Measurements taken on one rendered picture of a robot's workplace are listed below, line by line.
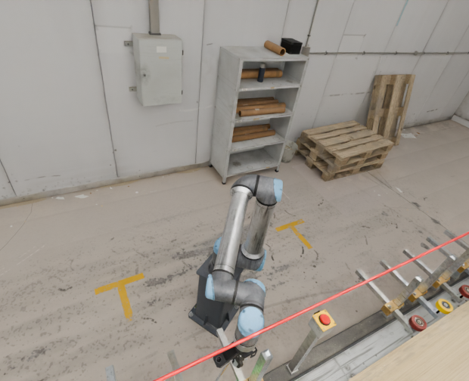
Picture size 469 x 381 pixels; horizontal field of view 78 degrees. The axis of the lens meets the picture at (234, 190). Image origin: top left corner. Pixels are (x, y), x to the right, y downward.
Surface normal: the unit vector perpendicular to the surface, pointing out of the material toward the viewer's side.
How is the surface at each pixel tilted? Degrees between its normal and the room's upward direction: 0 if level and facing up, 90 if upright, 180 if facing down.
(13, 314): 0
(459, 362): 0
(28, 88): 90
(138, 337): 0
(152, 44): 90
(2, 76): 90
